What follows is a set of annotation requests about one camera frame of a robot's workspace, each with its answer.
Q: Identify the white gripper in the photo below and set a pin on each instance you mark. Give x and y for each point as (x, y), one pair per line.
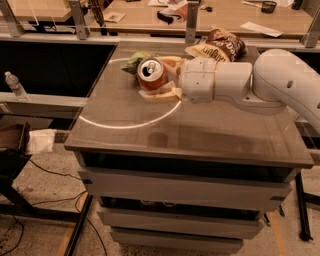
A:
(197, 80)

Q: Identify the red coke can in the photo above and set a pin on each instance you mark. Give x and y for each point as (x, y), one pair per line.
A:
(151, 74)

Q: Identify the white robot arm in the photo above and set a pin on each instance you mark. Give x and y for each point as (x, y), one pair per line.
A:
(276, 80)

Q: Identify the green chip bag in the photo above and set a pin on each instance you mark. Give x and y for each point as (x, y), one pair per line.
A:
(131, 65)

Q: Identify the brown yellow chip bag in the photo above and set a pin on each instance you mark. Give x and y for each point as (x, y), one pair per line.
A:
(220, 45)

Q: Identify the small paper card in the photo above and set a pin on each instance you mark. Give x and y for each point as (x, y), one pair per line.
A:
(114, 17)

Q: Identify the white paper sheet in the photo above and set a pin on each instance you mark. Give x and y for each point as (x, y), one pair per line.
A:
(261, 29)

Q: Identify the grey drawer cabinet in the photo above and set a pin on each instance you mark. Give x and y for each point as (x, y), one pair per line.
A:
(118, 129)

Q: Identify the top grey drawer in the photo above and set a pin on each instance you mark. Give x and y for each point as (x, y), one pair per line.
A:
(184, 189)

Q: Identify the grey drawer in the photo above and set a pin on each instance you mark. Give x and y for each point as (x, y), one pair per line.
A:
(184, 189)
(176, 241)
(178, 223)

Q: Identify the wooden background desk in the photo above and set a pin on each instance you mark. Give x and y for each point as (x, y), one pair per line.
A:
(227, 14)

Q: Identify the black mesh cup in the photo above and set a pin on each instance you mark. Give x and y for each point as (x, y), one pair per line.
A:
(268, 7)

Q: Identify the white crumpled cloth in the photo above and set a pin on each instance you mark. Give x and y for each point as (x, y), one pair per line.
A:
(41, 141)

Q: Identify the middle grey drawer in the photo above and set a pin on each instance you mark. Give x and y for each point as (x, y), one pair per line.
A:
(178, 223)

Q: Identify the clear plastic water bottle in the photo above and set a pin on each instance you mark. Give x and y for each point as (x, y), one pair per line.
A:
(16, 87)

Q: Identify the bottom grey drawer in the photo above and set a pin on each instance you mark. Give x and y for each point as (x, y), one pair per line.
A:
(176, 241)

